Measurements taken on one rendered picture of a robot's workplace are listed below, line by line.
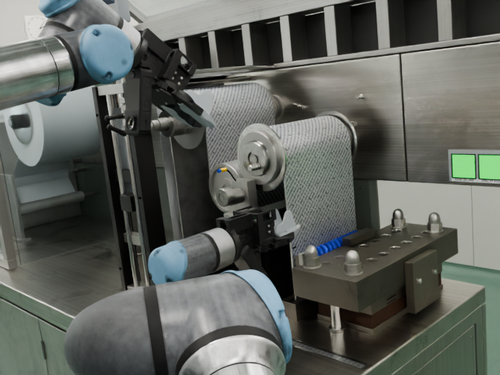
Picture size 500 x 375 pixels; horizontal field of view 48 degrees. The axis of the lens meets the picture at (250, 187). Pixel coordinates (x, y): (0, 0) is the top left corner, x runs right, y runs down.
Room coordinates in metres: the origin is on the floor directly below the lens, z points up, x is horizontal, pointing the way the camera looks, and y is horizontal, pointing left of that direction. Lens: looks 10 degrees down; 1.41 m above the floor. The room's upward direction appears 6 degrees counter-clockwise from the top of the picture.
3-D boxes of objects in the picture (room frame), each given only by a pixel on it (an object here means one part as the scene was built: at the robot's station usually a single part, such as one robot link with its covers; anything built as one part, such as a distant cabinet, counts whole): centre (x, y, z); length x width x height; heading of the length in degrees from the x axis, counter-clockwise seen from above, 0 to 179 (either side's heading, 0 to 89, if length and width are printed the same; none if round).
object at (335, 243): (1.23, -0.17, 1.03); 0.21 x 0.04 x 0.03; 133
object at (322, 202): (1.25, -0.16, 1.11); 0.23 x 0.01 x 0.18; 133
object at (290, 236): (1.11, -0.04, 1.09); 0.09 x 0.05 x 0.02; 132
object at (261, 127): (1.21, -0.03, 1.25); 0.15 x 0.01 x 0.15; 43
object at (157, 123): (1.33, 0.20, 1.33); 0.06 x 0.03 x 0.03; 133
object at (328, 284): (1.19, -0.27, 1.00); 0.40 x 0.16 x 0.06; 133
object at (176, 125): (1.37, 0.16, 1.33); 0.06 x 0.06 x 0.06; 43
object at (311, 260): (1.11, -0.11, 1.05); 0.04 x 0.04 x 0.04
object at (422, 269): (1.13, -0.34, 0.96); 0.10 x 0.03 x 0.11; 133
